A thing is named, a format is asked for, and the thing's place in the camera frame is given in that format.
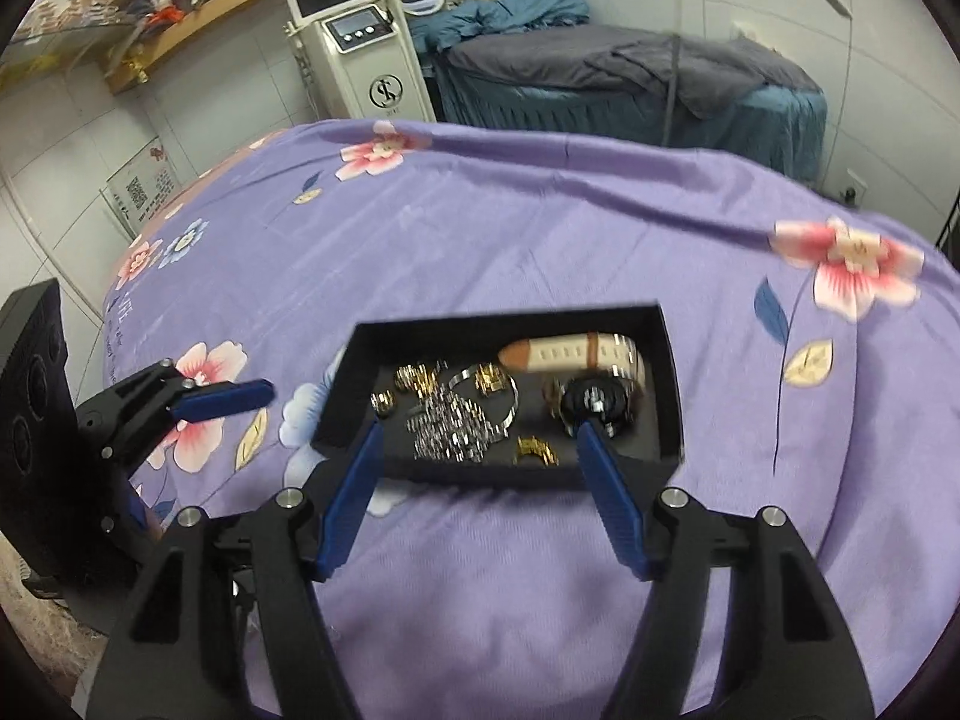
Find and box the black trolley rack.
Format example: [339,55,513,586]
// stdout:
[934,191,960,252]

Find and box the wall poster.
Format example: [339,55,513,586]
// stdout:
[103,133,183,235]

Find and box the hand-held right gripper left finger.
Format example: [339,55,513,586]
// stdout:
[86,420,385,720]

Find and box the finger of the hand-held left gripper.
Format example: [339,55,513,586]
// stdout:
[97,461,164,550]
[77,358,276,471]

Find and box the beige strap wristwatch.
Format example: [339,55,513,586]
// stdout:
[497,330,647,437]

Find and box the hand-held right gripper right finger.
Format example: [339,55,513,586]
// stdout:
[576,420,877,720]

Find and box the purple floral blanket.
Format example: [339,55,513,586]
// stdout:
[97,118,960,720]

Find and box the white beauty machine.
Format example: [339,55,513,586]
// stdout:
[279,0,437,125]

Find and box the massage bed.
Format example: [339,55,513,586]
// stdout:
[426,19,830,185]

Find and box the silver hoop ring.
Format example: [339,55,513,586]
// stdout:
[448,362,524,430]

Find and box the large gold ring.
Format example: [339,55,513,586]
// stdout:
[511,436,560,468]

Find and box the beige patterned cloth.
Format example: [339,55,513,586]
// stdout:
[0,532,121,700]

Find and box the silver chain bracelet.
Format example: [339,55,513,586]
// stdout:
[409,382,505,463]

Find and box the wooden wall shelf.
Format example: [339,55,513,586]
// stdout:
[0,0,410,100]

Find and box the blue quilt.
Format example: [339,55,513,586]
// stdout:
[420,0,593,55]

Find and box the grey blanket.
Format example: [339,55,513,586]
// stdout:
[448,25,820,122]

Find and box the black rectangular box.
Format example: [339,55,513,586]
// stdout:
[311,301,685,492]

